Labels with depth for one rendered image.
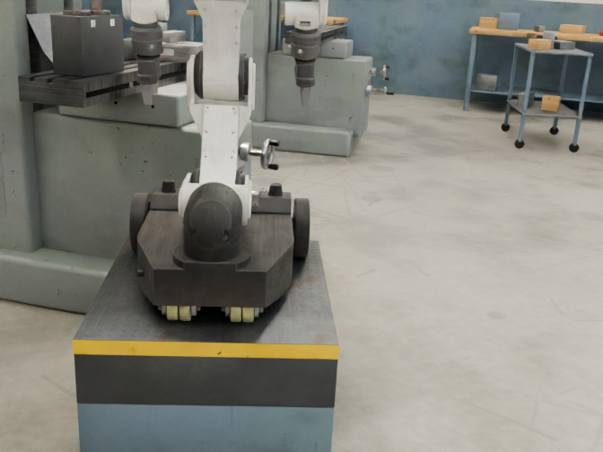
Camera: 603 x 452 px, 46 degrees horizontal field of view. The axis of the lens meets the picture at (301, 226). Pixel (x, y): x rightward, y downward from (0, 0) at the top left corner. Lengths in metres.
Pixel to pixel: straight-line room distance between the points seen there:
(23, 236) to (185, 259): 1.29
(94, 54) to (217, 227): 0.89
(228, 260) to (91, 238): 1.18
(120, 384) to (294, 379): 0.45
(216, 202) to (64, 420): 0.89
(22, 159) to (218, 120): 1.05
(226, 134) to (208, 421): 0.82
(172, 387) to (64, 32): 1.19
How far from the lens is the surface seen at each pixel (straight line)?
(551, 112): 6.64
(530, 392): 2.62
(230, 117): 2.15
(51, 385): 2.53
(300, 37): 2.11
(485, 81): 8.30
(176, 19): 9.95
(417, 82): 9.14
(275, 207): 2.32
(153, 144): 2.72
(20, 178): 2.99
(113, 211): 2.88
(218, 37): 2.10
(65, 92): 2.38
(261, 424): 2.00
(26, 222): 3.04
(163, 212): 2.32
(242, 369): 1.91
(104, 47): 2.52
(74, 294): 2.93
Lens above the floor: 1.29
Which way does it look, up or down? 19 degrees down
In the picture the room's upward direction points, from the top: 3 degrees clockwise
